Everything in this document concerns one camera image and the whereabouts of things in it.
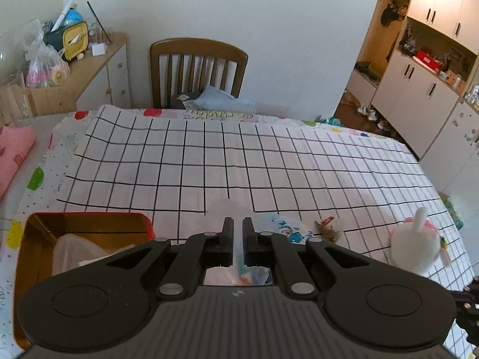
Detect brown wooden chair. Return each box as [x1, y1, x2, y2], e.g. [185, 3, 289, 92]
[150, 38, 249, 110]

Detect thin black stick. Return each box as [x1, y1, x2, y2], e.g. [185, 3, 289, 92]
[87, 1, 113, 42]

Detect blue globe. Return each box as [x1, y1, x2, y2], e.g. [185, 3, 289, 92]
[63, 9, 85, 27]

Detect pink printed cloth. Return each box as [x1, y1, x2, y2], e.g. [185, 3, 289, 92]
[0, 125, 37, 200]

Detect translucent plastic bag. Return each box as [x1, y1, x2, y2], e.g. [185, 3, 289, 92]
[50, 233, 131, 275]

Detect blue print cotton swab bag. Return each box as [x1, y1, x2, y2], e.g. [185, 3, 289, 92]
[204, 213, 319, 287]

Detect plastic bag of pink toys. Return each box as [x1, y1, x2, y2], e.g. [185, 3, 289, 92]
[23, 19, 72, 89]

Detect row of light shoes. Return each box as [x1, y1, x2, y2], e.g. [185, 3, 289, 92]
[355, 105, 393, 131]

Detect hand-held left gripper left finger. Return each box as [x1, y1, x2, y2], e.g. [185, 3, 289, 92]
[105, 217, 234, 300]

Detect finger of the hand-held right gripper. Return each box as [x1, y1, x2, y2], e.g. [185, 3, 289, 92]
[453, 277, 479, 345]

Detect white plastic tube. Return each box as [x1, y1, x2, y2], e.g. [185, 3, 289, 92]
[50, 0, 73, 32]

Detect red storage box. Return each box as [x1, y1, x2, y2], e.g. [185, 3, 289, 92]
[415, 49, 444, 70]

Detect dark hanging bag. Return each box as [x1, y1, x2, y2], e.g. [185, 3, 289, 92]
[381, 2, 408, 27]

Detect pale blue cushion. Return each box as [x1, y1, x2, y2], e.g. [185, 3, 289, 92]
[195, 86, 255, 113]

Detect white plush rabbit toy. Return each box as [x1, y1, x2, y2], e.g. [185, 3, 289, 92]
[389, 207, 450, 274]

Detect black grid white tablecloth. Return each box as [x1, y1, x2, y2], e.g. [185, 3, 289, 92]
[56, 105, 479, 359]

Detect white wardrobe cabinet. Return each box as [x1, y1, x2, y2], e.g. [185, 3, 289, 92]
[344, 0, 479, 195]

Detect red metal tin box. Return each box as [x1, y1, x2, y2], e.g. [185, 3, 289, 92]
[14, 212, 155, 349]

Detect green packet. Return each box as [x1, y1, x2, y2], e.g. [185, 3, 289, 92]
[442, 194, 465, 229]

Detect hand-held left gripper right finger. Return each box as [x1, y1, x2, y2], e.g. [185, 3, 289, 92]
[242, 217, 369, 300]

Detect yellow and teal toy box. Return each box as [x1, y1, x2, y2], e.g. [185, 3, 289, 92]
[44, 19, 90, 62]

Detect wooden side cabinet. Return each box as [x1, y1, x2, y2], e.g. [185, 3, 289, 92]
[69, 32, 132, 112]

